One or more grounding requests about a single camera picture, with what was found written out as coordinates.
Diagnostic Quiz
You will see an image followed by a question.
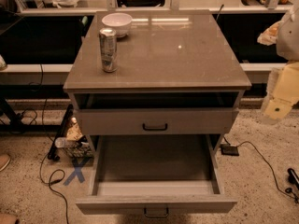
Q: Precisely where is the grey drawer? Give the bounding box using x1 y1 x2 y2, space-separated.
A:
77 134 236 217
74 108 238 135

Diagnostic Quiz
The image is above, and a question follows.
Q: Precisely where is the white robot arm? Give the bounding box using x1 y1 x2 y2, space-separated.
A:
257 1 299 124

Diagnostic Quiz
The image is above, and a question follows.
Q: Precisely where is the closed grey top drawer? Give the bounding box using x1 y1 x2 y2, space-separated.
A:
74 108 238 135

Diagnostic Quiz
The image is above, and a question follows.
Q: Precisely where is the grey drawer cabinet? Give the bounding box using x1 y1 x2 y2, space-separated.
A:
64 10 250 148

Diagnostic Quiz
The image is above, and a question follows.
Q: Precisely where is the black floor pedal box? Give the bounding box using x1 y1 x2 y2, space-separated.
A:
221 145 239 156

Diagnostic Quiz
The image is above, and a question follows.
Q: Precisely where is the black device right edge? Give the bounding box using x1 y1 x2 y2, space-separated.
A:
287 168 299 190

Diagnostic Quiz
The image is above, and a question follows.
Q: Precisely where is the white ceramic bowl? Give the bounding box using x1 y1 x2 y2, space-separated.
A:
102 12 133 37

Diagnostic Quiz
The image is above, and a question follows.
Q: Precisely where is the silver drink can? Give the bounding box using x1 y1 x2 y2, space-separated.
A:
99 27 118 73

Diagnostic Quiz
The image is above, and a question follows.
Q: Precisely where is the shoe tip left edge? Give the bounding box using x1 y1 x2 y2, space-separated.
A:
0 154 11 172

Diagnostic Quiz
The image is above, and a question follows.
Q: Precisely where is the black cable right floor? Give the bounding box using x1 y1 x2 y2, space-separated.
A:
222 135 299 203

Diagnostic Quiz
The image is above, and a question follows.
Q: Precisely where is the black cable floor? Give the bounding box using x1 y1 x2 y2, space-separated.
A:
38 63 70 224
222 135 299 203

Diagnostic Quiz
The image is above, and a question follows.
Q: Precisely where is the black cable left floor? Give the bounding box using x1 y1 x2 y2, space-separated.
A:
38 63 70 224

